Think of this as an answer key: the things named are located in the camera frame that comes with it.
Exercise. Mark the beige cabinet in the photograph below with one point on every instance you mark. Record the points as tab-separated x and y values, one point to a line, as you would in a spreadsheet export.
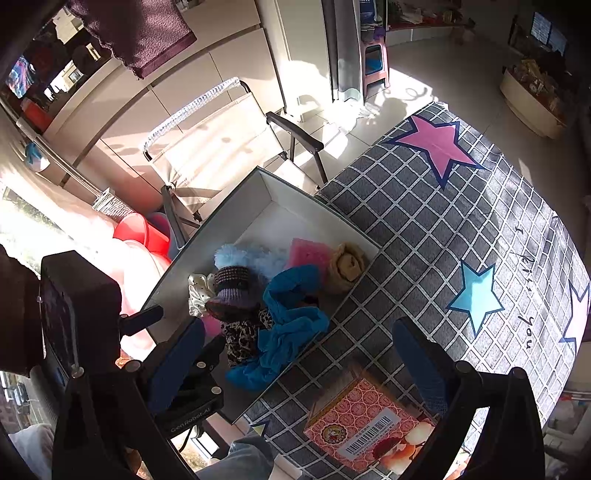
184	74

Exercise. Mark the pink fluffy sock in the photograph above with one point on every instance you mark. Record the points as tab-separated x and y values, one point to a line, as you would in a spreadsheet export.
211	328

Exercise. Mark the cream oval tub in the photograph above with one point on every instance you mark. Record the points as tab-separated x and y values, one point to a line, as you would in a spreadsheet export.
531	106

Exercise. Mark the white storage box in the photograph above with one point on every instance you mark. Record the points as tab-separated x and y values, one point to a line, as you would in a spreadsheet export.
277	217

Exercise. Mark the light blue fluffy toy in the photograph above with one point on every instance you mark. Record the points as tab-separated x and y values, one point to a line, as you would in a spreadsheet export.
258	261

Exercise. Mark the pink plastic stool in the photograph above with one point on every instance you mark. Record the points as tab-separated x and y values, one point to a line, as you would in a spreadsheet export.
375	64

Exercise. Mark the beige folding chair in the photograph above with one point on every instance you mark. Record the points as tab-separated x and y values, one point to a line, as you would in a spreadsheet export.
207	143

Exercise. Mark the dark screen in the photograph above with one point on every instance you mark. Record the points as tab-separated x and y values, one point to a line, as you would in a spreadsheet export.
549	32

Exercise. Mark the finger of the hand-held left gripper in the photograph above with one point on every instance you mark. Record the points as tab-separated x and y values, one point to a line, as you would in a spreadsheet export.
207	383
141	319

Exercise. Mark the teal blue cloth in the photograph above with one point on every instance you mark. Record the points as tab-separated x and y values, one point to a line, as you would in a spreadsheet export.
286	332

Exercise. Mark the maroon towel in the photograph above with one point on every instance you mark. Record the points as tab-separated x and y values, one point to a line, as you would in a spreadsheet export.
138	32

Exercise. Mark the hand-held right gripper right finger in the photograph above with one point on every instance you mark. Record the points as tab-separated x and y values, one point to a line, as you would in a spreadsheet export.
418	360

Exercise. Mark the white polka dot scrunchie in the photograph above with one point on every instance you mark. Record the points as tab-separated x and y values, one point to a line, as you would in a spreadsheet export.
199	293

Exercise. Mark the grey checked star tablecloth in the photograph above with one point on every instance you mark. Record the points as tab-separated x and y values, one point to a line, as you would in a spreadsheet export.
438	221

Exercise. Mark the person's legs in jeans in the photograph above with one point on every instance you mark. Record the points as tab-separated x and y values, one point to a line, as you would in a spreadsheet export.
240	459

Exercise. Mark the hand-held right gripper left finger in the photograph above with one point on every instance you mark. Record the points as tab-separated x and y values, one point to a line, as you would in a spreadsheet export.
178	369

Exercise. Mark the grey curtain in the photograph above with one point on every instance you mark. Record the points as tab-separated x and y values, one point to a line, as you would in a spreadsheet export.
344	50

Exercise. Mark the leopard print scrunchie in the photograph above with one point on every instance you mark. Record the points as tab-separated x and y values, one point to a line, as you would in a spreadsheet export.
242	339

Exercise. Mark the red plastic basin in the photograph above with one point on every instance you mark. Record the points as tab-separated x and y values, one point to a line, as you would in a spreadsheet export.
138	235

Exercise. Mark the white perforated basket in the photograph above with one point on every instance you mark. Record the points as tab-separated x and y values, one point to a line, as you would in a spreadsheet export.
111	203

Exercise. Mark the pink sponge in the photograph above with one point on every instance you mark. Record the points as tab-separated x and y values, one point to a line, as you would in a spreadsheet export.
307	254

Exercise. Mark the red patterned carton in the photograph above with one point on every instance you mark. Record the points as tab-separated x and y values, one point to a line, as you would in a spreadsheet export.
360	415

